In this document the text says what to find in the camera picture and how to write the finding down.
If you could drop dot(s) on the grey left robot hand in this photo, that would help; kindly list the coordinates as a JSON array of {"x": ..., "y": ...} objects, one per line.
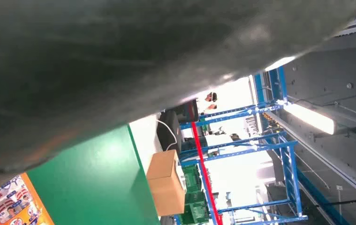
[{"x": 103, "y": 62}]

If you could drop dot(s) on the white smartphone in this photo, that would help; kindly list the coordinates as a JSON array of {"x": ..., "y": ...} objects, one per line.
[{"x": 181, "y": 178}]

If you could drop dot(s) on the blue metal rack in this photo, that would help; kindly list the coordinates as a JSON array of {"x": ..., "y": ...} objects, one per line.
[{"x": 289, "y": 174}]

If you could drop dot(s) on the black zip case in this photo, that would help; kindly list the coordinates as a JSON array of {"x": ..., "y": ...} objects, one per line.
[{"x": 167, "y": 133}]

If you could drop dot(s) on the white table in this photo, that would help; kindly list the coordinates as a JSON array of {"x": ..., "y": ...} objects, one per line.
[{"x": 143, "y": 139}]

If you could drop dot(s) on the brown cardboard box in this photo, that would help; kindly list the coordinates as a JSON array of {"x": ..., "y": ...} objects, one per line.
[{"x": 165, "y": 186}]

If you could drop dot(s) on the red pole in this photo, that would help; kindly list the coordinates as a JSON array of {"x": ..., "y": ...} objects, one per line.
[{"x": 204, "y": 174}]

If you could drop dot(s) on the person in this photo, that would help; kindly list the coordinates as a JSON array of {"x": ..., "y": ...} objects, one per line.
[
  {"x": 212, "y": 97},
  {"x": 234, "y": 136}
]

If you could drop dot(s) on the ceiling light fixture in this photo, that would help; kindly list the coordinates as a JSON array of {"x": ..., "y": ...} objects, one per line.
[
  {"x": 311, "y": 118},
  {"x": 278, "y": 63}
]

